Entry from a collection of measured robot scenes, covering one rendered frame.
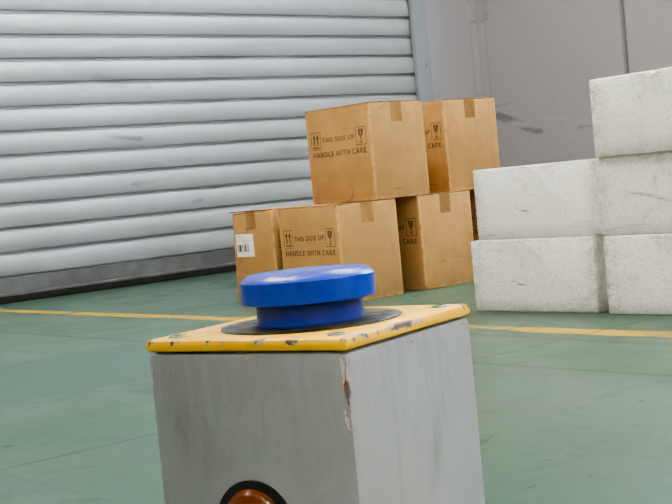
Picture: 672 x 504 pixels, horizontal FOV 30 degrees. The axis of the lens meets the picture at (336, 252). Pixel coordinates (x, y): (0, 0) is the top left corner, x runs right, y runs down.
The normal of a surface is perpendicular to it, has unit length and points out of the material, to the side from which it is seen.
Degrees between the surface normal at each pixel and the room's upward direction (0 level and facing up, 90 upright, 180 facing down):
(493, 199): 90
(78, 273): 90
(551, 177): 90
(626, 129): 90
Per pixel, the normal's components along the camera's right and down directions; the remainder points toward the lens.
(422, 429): 0.83, -0.05
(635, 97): -0.76, 0.11
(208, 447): -0.55, 0.10
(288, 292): -0.26, 0.07
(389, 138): 0.66, -0.02
